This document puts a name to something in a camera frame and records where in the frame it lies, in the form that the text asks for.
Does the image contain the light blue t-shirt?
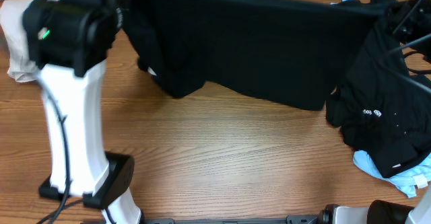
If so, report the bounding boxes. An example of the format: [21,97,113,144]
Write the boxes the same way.
[329,0,431,199]

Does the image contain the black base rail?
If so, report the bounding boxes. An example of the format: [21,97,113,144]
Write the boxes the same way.
[145,215,318,224]

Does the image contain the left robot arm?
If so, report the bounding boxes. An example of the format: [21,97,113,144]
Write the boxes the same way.
[22,0,145,223]

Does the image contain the folded beige shorts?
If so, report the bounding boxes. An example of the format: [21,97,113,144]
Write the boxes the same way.
[1,0,39,83]

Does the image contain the black garment with white logo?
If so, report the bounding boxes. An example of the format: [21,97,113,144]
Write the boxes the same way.
[325,0,431,180]

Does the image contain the black t-shirt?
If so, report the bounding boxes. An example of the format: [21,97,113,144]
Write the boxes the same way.
[123,0,383,111]

